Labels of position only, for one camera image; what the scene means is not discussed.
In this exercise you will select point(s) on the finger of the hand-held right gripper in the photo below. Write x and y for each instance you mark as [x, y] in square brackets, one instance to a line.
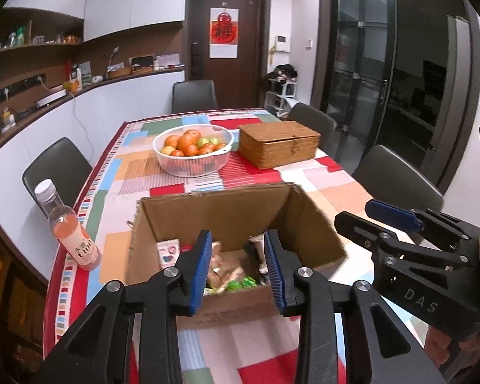
[356, 228]
[392, 214]

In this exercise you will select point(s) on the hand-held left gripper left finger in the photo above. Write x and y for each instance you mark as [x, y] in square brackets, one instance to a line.
[200, 272]

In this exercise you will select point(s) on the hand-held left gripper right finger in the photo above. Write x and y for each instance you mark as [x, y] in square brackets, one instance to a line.
[274, 272]

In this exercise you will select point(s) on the brown snack bag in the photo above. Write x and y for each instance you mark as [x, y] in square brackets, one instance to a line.
[220, 272]

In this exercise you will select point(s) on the white striped snack packet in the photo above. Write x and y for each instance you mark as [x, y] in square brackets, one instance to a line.
[258, 248]

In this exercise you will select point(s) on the green candy packet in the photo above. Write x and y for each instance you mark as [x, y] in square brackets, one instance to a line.
[240, 283]

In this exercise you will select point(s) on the long pink snack packet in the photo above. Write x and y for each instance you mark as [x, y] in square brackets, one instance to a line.
[168, 254]

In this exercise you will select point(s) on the brown cardboard box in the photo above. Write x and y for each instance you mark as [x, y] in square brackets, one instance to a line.
[228, 214]

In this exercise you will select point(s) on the person's right hand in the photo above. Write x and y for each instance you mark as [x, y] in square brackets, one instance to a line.
[438, 340]

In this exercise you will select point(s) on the dark grey dining chair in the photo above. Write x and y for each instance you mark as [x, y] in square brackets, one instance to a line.
[316, 120]
[396, 176]
[60, 160]
[194, 96]

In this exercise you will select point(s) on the white fruit bowl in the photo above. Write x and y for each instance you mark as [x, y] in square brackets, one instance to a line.
[192, 166]

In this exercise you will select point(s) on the wicker box with lid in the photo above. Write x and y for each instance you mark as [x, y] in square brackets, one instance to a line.
[280, 148]

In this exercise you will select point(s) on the pink drink bottle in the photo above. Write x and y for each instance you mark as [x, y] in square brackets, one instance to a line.
[76, 240]

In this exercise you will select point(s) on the pile of tomatoes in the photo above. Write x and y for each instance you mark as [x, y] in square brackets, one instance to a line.
[188, 142]

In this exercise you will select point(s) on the black framed glass door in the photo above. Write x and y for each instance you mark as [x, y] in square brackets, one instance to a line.
[364, 68]

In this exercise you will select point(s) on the white shoe rack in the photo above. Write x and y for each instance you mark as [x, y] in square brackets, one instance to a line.
[280, 100]

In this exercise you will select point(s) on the black bag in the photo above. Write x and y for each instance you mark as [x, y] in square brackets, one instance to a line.
[282, 72]

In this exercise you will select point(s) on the white low cabinet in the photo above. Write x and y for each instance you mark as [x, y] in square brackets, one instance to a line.
[124, 100]

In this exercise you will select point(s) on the dark brown door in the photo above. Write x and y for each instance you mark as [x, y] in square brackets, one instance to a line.
[244, 72]

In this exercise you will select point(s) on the white intercom panel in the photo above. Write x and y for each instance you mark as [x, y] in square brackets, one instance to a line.
[283, 44]

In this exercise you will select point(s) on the black door lock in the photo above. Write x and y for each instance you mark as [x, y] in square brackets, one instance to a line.
[195, 60]

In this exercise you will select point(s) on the small wicker basket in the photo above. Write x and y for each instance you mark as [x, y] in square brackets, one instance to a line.
[119, 72]

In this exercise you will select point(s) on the flat white appliance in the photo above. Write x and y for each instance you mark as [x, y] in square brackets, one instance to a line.
[50, 99]

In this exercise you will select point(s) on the orange drink carton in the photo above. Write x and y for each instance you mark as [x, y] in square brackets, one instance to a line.
[75, 78]

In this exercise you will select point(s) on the white upper cabinet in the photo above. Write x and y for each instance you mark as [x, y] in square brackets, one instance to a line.
[132, 0]

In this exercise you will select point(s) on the red and white wall calendar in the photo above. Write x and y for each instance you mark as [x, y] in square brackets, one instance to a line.
[224, 32]

